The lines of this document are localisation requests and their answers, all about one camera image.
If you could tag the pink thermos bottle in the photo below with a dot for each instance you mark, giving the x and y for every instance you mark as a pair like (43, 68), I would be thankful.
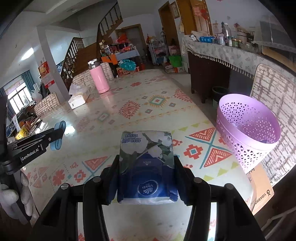
(99, 78)

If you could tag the dark wooden sideboard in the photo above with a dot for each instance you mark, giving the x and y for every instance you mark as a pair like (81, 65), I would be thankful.
(205, 74)

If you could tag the person's left hand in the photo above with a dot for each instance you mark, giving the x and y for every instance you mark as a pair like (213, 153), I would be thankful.
(27, 197)

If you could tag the red wall calendar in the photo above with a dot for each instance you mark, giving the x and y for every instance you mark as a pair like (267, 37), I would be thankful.
(46, 74)

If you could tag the yellow box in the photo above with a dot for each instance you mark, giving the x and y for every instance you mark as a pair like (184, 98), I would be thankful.
(22, 133)

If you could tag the clear plastic bottle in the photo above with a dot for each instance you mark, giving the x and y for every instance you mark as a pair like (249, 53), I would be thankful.
(227, 34)

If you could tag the blue curtain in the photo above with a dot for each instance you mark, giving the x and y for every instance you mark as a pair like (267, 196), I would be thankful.
(28, 81)

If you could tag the brick-pattern covered chair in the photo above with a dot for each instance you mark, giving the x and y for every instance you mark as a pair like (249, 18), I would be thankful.
(47, 104)
(277, 92)

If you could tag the white tissue box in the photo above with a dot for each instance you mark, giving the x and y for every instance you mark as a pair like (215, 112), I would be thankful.
(78, 98)

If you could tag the purple plastic basket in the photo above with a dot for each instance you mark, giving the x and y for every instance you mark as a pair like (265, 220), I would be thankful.
(245, 143)

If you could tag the patterned tablecloth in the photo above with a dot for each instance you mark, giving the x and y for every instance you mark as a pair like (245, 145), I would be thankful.
(138, 104)

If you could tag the teal bag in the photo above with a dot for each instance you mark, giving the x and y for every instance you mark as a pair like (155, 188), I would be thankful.
(127, 64)

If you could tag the woven chair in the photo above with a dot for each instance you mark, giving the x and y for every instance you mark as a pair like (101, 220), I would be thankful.
(82, 78)
(108, 70)

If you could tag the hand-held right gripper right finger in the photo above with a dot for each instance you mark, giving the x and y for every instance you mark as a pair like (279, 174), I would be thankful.
(182, 180)

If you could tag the green bag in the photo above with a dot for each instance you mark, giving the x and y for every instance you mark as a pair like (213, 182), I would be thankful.
(175, 61)

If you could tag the cardboard box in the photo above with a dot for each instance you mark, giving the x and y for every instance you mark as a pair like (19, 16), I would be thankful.
(261, 185)

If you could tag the right woven chair back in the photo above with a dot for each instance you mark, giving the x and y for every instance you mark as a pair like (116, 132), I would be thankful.
(108, 70)

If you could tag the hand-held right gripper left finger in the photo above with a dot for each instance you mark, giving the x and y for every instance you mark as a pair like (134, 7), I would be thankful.
(108, 180)

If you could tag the black bin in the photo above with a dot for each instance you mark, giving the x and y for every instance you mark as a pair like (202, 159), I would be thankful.
(219, 95)

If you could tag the checkered cloth table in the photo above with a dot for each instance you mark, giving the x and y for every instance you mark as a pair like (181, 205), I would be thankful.
(127, 55)

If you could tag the blue packet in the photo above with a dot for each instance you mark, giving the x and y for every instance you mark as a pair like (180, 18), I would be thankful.
(207, 39)

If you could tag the leaf-print fringed cloth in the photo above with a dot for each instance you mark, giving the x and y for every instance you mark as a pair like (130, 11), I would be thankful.
(231, 58)

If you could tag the wooden door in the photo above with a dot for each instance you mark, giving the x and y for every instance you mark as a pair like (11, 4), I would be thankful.
(194, 16)

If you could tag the wooden staircase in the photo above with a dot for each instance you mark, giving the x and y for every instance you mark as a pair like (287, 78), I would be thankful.
(78, 53)

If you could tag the floral blue tissue pack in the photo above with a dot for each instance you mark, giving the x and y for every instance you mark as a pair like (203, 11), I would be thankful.
(145, 162)

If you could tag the left woven chair back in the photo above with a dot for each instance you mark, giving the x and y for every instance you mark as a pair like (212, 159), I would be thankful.
(82, 78)

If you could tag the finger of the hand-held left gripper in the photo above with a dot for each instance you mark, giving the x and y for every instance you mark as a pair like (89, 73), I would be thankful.
(60, 125)
(56, 144)

